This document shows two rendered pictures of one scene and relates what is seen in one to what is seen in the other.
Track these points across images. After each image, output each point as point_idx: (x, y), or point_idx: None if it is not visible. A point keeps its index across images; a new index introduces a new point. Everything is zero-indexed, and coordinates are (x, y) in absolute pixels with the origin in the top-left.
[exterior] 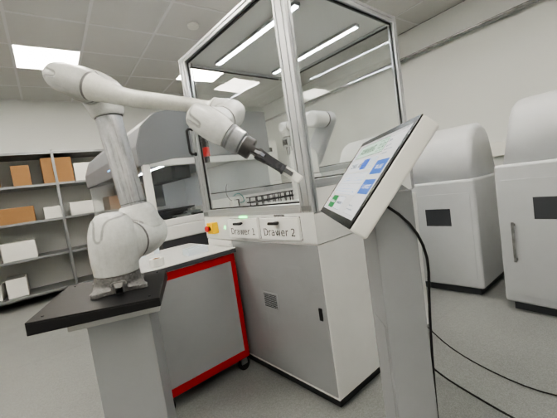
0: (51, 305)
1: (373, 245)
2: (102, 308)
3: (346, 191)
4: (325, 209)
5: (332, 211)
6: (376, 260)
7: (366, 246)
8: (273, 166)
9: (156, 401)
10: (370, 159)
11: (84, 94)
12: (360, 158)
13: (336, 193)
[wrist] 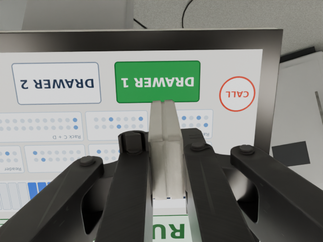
0: None
1: (44, 28)
2: None
3: (58, 117)
4: (204, 44)
5: (62, 50)
6: (38, 5)
7: (100, 16)
8: (37, 198)
9: None
10: (22, 204)
11: None
12: (155, 213)
13: (187, 106)
